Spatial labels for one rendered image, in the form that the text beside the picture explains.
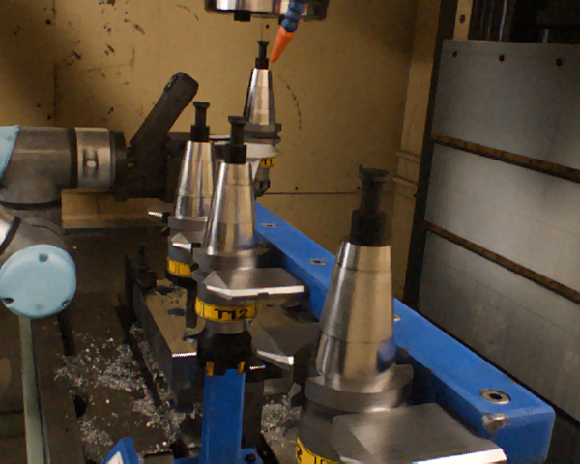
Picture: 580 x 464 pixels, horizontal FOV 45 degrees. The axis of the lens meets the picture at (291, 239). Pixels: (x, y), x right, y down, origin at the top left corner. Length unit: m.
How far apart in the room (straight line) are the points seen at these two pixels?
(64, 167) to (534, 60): 0.69
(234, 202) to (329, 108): 1.56
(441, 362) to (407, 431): 0.06
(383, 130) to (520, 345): 1.14
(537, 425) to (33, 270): 0.52
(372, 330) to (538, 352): 0.81
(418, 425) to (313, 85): 1.76
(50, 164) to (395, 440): 0.62
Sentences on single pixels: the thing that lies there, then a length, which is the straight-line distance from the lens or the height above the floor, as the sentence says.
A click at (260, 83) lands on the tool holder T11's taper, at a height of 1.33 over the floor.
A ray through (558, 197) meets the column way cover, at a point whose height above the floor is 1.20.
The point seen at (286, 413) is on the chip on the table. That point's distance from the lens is 0.98.
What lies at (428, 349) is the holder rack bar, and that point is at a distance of 0.40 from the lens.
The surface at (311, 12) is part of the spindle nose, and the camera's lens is 0.88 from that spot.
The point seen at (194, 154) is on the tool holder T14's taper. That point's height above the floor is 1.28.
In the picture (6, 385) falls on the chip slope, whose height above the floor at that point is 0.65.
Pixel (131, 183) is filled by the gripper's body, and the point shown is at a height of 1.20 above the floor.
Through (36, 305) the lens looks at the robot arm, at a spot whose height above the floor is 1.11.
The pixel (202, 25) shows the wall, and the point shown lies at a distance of 1.95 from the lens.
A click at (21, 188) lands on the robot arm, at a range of 0.87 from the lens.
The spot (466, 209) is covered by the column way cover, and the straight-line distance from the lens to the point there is 1.26.
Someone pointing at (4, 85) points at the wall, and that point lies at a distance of 1.89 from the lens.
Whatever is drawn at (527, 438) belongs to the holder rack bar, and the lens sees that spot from 0.36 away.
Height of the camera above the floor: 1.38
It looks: 15 degrees down
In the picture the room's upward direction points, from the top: 5 degrees clockwise
